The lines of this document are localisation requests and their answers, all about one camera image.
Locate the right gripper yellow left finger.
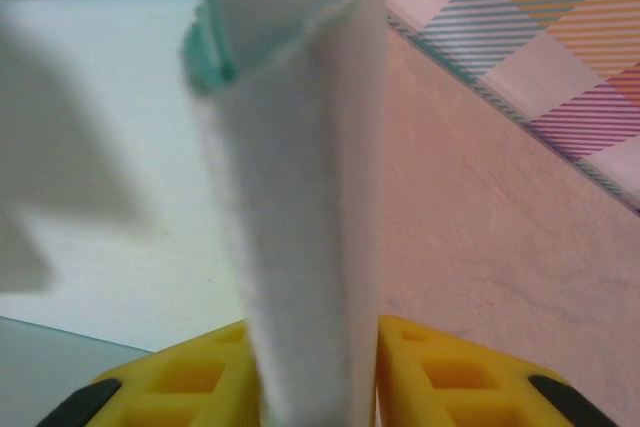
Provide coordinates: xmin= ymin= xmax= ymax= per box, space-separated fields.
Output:
xmin=47 ymin=319 xmax=266 ymax=427

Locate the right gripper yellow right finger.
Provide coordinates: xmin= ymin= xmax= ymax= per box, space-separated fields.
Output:
xmin=374 ymin=315 xmax=609 ymax=427

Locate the light teal paper box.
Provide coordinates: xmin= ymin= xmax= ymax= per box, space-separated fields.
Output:
xmin=0 ymin=0 xmax=392 ymax=427

